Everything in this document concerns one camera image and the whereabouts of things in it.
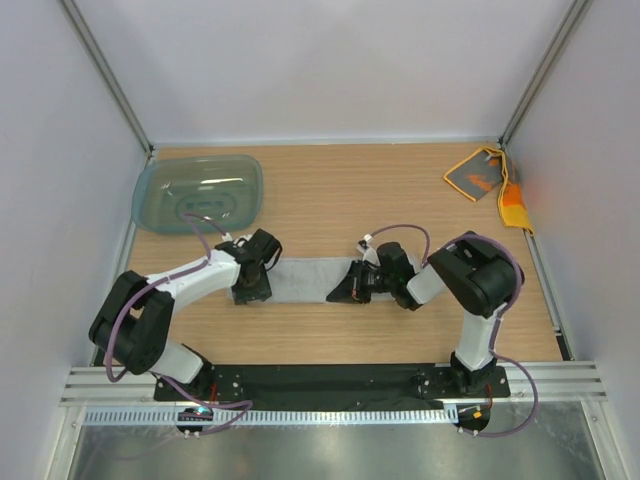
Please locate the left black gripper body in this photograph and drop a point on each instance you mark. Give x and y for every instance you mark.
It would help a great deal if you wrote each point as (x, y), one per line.
(247, 291)

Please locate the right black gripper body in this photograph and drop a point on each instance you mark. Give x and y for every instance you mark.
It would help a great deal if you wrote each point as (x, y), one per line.
(367, 281)

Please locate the grey panda towel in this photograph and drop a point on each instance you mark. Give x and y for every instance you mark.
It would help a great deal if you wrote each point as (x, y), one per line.
(306, 280)

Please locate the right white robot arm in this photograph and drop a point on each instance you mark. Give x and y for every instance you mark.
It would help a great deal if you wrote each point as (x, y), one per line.
(478, 271)

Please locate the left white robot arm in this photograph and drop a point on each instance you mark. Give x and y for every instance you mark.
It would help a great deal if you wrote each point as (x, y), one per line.
(132, 325)

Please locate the teal plastic container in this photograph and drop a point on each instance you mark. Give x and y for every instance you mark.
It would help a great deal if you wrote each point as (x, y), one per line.
(226, 188)

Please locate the grey orange towel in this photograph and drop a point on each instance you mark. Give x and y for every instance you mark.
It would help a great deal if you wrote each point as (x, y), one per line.
(488, 169)

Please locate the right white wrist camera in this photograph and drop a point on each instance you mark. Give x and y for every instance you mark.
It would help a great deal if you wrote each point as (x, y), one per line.
(369, 253)

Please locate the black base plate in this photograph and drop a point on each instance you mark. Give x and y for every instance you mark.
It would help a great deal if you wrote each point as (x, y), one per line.
(289, 385)

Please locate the aluminium rail frame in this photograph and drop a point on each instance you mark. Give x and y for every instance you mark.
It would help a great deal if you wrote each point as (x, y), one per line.
(562, 396)

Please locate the white slotted cable duct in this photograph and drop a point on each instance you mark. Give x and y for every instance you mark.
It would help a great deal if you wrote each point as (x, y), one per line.
(184, 416)

